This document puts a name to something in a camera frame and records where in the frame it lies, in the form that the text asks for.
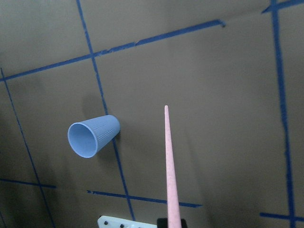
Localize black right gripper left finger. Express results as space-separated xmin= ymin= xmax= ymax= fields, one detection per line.
xmin=157 ymin=218 xmax=168 ymax=228

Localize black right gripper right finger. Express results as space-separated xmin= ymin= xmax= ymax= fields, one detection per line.
xmin=180 ymin=218 xmax=186 ymax=228

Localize pink chopstick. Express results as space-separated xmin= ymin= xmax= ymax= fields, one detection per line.
xmin=164 ymin=105 xmax=182 ymax=228

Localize blue ribbed plastic cup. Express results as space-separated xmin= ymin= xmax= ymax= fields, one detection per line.
xmin=67 ymin=115 xmax=121 ymax=158

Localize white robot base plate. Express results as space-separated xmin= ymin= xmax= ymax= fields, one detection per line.
xmin=97 ymin=216 xmax=157 ymax=228

